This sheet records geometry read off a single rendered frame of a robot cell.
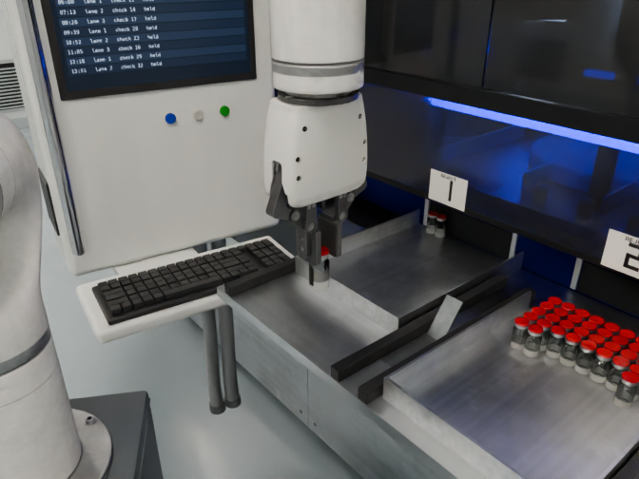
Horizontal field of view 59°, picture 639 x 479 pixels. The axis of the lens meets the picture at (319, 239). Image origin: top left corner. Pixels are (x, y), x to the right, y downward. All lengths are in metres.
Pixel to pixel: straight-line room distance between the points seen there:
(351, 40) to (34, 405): 0.48
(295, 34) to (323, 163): 0.12
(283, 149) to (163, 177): 0.76
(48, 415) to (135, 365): 1.65
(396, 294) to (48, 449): 0.58
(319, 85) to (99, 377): 1.93
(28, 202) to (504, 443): 0.60
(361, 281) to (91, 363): 1.56
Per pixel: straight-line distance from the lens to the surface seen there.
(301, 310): 0.95
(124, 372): 2.31
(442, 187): 1.08
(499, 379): 0.84
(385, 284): 1.02
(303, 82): 0.50
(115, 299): 1.14
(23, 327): 0.63
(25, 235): 0.65
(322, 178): 0.53
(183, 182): 1.27
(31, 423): 0.68
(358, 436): 1.64
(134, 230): 1.28
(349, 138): 0.54
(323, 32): 0.49
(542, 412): 0.81
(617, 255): 0.94
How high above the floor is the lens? 1.41
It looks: 27 degrees down
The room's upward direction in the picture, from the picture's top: straight up
